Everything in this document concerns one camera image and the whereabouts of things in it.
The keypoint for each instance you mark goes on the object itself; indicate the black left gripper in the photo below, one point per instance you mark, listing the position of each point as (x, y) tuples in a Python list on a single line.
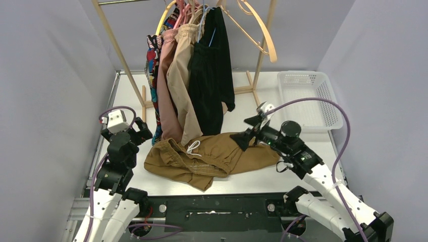
[(138, 132)]

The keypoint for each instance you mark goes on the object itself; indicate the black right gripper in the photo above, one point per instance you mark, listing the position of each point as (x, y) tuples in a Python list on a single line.
[(243, 139)]

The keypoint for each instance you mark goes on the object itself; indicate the brown shorts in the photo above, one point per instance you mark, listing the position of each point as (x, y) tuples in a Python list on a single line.
[(205, 158)]

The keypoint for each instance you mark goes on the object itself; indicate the white plastic basket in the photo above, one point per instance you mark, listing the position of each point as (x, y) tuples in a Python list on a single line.
[(312, 115)]

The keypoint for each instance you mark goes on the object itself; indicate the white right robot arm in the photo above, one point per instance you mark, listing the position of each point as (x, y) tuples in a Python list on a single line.
[(346, 215)]

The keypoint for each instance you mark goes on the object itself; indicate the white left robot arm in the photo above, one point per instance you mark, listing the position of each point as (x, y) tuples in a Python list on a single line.
[(112, 204)]

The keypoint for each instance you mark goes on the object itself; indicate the pink shorts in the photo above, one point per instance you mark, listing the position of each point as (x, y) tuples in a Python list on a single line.
[(167, 115)]

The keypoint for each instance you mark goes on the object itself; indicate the beige shorts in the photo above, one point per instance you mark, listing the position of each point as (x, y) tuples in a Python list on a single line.
[(178, 78)]

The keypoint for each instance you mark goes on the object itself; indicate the black shorts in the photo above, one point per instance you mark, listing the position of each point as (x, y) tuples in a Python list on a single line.
[(211, 88)]

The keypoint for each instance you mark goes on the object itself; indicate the comic print shorts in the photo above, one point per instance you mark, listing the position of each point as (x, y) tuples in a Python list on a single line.
[(155, 42)]

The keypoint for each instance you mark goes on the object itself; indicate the yellow hanger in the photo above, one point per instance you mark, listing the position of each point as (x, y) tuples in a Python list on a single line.
[(164, 16)]

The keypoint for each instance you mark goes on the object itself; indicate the blue hanger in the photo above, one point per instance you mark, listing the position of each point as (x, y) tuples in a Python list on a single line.
[(203, 23)]

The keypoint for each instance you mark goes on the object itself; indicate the pink hanger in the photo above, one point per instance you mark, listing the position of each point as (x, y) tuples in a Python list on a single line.
[(183, 7)]

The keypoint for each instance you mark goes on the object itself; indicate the wooden clothes rack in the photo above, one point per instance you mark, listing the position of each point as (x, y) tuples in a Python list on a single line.
[(141, 94)]

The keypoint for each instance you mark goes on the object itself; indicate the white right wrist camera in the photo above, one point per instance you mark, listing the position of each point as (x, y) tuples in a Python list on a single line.
[(265, 109)]

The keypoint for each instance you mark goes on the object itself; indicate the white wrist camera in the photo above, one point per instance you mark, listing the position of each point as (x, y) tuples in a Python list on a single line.
[(265, 109), (115, 121)]

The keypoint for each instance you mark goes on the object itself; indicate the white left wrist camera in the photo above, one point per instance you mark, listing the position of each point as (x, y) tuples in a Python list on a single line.
[(115, 121)]

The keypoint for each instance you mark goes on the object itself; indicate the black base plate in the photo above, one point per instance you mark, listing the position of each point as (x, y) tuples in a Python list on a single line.
[(216, 213)]

